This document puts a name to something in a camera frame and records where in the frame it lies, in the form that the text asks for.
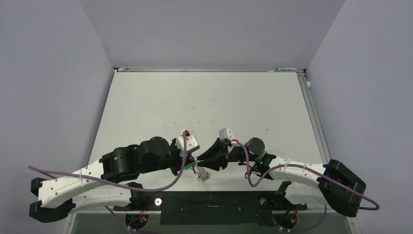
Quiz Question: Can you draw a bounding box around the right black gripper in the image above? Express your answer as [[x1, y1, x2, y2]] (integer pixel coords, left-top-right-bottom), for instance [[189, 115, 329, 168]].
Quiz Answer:
[[197, 138, 257, 169]]

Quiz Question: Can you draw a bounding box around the green key tag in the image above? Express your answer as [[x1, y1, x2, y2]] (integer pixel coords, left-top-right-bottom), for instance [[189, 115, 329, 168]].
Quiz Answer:
[[184, 162, 195, 170]]

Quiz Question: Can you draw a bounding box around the perforated metal key plate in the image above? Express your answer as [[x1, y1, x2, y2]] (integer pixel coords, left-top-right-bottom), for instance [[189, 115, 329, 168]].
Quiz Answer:
[[192, 160, 211, 181]]

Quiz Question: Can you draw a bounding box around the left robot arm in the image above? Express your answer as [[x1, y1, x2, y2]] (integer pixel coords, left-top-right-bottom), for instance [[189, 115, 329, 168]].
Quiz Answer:
[[29, 132, 200, 223]]

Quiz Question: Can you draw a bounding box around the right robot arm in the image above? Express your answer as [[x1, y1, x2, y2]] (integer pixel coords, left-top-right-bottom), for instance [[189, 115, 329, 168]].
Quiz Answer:
[[197, 137, 366, 217]]

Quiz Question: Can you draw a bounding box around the marker pen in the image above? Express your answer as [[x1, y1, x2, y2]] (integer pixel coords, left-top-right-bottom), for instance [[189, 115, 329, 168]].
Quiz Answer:
[[275, 68, 298, 72]]

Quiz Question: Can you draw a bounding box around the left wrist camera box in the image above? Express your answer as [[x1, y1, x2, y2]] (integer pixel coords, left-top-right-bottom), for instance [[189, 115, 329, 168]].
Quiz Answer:
[[175, 135, 200, 155]]

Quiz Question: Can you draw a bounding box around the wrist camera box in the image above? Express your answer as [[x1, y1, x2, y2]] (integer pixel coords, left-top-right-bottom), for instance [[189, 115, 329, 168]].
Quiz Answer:
[[175, 135, 200, 155], [219, 128, 233, 143]]

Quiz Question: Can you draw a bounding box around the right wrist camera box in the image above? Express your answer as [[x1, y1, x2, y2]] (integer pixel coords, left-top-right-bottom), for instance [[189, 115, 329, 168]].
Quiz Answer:
[[219, 128, 233, 143]]

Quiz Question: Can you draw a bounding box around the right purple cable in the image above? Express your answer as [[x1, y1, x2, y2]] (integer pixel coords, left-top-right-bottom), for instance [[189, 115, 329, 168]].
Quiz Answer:
[[237, 142, 380, 232]]

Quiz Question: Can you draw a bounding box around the purple cable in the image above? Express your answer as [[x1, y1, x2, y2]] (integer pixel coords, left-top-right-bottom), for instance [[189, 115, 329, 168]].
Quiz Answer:
[[27, 130, 191, 234], [237, 142, 380, 232]]

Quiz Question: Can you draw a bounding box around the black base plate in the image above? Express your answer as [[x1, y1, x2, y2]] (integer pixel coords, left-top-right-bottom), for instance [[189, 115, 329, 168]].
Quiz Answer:
[[115, 191, 307, 226]]

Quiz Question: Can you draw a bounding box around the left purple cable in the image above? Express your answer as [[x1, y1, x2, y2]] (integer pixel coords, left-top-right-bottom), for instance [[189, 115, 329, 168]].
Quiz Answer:
[[27, 130, 191, 234]]

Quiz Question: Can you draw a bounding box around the aluminium rail back edge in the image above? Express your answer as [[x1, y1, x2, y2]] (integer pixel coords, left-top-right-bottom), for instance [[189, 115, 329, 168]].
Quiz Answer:
[[113, 67, 305, 73]]

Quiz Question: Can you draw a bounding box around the aluminium rail edge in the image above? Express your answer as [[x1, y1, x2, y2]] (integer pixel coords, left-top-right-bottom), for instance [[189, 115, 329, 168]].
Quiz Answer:
[[297, 70, 331, 163], [113, 67, 305, 73]]

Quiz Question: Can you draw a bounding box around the aluminium rail right edge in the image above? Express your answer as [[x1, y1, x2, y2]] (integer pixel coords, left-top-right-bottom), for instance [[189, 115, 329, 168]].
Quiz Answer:
[[297, 70, 331, 163]]

